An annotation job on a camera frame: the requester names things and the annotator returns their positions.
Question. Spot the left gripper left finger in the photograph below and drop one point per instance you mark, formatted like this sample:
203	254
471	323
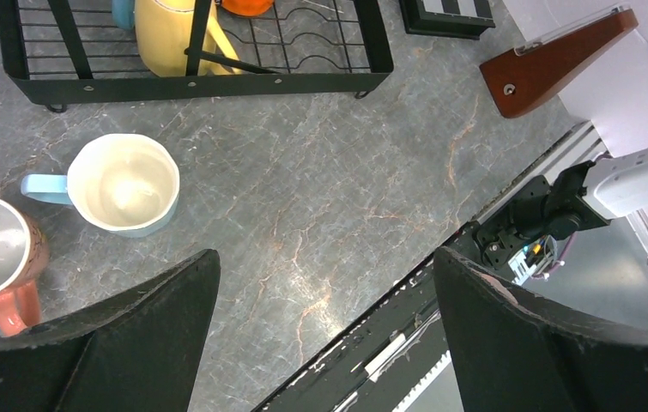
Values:
138	350

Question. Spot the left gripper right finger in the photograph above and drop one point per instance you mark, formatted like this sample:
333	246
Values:
514	350

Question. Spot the light blue faceted mug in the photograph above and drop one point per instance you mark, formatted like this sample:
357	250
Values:
127	184

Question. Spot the salmon floral mug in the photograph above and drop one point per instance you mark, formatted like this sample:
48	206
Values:
24	255

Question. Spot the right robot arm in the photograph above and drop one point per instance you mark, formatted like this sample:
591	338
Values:
585	196

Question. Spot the orange cup lower rack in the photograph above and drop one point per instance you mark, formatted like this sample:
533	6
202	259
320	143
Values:
247	8

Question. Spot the brown wooden stand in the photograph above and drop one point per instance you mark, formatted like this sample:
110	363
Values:
526	77

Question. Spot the yellow mug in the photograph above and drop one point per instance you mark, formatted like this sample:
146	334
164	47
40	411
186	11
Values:
163	30

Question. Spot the checkerboard calibration board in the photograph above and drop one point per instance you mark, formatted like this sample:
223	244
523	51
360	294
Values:
461	19

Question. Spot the blue ribbed mug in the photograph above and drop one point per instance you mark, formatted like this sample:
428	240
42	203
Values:
123	13

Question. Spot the black wire dish rack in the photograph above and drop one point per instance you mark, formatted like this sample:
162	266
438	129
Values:
61	53

